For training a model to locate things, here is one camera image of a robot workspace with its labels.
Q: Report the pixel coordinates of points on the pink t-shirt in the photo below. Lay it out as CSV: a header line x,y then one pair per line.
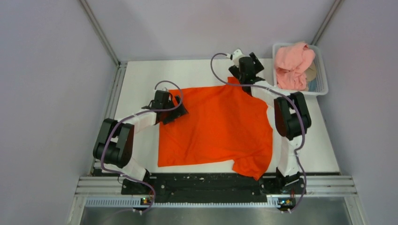
x,y
291,63

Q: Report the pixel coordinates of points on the white plastic basket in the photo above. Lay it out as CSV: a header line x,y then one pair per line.
x,y
321,78

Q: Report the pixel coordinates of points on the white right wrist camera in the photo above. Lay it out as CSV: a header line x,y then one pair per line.
x,y
235,56

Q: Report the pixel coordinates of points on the aluminium frame rail left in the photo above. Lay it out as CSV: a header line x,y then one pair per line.
x,y
115,91

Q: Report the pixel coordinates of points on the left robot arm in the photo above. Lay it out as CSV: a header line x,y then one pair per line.
x,y
114,144

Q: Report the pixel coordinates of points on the beige garment in basket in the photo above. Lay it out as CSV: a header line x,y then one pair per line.
x,y
311,72

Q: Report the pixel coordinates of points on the aluminium frame rail front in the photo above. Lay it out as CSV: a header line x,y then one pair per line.
x,y
326,199

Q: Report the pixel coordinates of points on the aluminium frame rail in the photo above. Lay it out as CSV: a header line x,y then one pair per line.
x,y
115,91
326,199

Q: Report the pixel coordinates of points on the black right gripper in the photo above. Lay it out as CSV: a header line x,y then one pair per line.
x,y
258,67

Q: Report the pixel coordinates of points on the blue garment in basket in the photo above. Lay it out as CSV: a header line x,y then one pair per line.
x,y
312,86

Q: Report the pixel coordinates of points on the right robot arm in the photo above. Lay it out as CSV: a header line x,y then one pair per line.
x,y
290,117

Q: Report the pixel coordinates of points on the orange t-shirt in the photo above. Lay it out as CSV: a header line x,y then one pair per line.
x,y
223,123

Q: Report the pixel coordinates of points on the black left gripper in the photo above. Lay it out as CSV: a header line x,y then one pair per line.
x,y
179,111

